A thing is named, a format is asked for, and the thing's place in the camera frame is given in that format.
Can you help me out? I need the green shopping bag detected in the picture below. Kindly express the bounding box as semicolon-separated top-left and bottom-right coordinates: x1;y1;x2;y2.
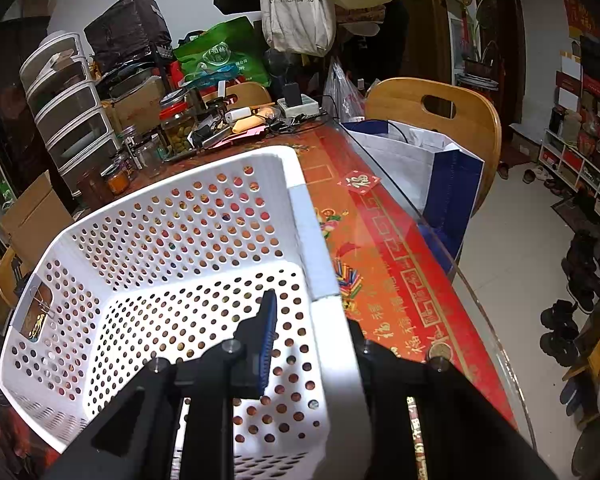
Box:
173;16;271;87

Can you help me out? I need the white shelf with goods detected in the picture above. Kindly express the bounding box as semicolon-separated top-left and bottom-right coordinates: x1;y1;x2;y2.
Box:
539;35;600;219

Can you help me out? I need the wooden chair left side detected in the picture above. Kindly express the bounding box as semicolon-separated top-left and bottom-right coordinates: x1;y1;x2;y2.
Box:
0;247;31;308

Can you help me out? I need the wooden chair right side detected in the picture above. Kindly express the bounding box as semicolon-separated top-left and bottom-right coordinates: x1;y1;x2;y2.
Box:
365;77;502;210

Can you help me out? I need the white plastic drawer tower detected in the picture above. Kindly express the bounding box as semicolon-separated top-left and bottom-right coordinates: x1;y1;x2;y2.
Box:
19;32;121;196

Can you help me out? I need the red floral tablecloth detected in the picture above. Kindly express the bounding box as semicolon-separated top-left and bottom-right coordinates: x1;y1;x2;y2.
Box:
74;120;519;480

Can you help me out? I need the glass jar with pickles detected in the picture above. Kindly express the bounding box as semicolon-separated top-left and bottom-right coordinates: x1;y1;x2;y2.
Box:
159;101;197;155

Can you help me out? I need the beige canvas tote bag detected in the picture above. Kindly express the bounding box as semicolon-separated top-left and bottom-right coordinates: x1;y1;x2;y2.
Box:
260;0;336;58

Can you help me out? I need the white and blue paper bag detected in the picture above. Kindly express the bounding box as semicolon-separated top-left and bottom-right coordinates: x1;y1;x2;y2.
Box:
343;119;484;270

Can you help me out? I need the white perforated plastic basket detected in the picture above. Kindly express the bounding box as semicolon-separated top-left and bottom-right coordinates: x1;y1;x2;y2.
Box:
0;145;372;479

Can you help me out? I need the small orange sauce jar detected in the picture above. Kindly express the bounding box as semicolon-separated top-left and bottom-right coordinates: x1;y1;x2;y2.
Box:
102;166;130;196

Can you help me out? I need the wooden chair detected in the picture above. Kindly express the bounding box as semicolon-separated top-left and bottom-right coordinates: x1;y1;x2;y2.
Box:
365;77;502;210
0;247;31;308

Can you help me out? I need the brown cardboard box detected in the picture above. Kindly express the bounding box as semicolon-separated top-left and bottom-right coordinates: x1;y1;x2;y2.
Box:
0;171;73;268

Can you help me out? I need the white power strip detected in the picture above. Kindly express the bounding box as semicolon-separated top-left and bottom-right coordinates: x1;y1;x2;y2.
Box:
276;94;321;119

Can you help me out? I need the black fabric bag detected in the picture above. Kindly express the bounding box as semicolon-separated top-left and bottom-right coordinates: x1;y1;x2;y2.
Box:
84;0;172;74

